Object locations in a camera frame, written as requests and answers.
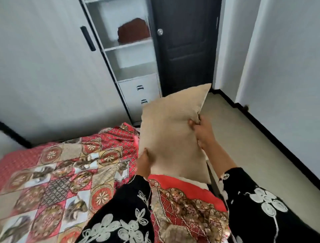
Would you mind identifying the white wardrobe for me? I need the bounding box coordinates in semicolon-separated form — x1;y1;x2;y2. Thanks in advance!
0;0;163;146

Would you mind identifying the person's left hand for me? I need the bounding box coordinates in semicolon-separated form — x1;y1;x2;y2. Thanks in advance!
136;148;155;180

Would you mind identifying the red patterned bedsheet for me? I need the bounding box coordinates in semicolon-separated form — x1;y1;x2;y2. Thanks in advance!
0;123;230;243

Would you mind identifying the brown bed sheet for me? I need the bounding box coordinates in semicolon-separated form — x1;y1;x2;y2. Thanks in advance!
117;17;151;43

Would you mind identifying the dark room door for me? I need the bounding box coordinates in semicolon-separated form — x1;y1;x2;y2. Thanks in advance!
150;0;223;97

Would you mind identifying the person's right forearm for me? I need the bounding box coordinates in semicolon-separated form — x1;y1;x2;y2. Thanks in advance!
202;141;238;179

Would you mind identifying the beige pillow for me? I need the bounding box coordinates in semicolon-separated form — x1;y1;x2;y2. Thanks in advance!
139;83;212;185

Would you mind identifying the black recessed door pull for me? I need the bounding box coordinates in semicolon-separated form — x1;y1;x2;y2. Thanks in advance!
80;26;97;52

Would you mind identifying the person's right hand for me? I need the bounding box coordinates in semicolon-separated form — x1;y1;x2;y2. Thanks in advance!
188;115;217;150

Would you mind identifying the black floral blouse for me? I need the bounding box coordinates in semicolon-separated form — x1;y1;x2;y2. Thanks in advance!
75;167;320;243

